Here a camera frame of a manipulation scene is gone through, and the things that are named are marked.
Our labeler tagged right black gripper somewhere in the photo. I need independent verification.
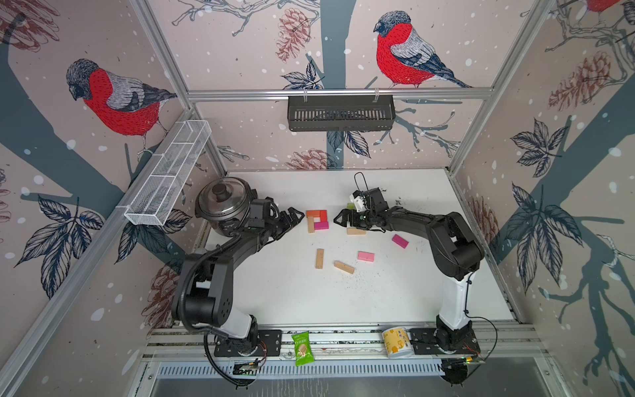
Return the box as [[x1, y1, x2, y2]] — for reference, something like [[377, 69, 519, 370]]
[[333, 207, 377, 229]]

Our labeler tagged wide wood block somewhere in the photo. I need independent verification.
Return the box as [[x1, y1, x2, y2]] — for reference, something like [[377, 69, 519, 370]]
[[315, 249, 324, 270]]

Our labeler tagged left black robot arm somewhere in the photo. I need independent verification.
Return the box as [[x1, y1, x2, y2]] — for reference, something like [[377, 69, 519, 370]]
[[171, 198, 305, 355]]

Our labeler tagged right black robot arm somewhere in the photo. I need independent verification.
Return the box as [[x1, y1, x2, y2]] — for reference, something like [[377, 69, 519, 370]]
[[333, 188, 485, 352]]

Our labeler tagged natural wood block upper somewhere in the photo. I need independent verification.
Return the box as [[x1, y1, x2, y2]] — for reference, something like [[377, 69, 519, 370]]
[[347, 228, 366, 236]]

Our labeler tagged light pink block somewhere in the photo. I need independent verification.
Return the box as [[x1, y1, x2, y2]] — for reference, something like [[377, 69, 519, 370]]
[[357, 251, 375, 263]]

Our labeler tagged slanted wood block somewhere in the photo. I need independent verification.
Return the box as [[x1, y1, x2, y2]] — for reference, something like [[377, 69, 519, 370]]
[[333, 261, 356, 275]]

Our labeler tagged green snack packet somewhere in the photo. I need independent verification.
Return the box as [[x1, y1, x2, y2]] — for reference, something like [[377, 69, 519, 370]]
[[292, 332, 315, 367]]

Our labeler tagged yellow snack can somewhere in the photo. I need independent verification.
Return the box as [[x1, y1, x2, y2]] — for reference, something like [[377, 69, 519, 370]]
[[382, 327, 414, 359]]

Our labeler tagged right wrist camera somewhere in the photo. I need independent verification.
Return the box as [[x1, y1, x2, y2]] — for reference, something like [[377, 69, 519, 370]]
[[350, 190, 369, 213]]

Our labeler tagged black hanging wall basket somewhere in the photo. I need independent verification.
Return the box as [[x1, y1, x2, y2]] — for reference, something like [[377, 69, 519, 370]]
[[287, 95, 396, 132]]

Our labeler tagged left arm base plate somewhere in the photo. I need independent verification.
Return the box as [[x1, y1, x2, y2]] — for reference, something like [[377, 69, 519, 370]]
[[214, 329, 282, 357]]

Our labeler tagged white wire mesh basket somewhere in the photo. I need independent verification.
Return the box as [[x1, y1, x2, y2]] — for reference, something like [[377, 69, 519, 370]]
[[125, 120, 211, 226]]

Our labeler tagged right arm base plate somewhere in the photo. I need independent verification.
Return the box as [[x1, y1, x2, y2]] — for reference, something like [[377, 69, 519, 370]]
[[409, 322, 481, 356]]

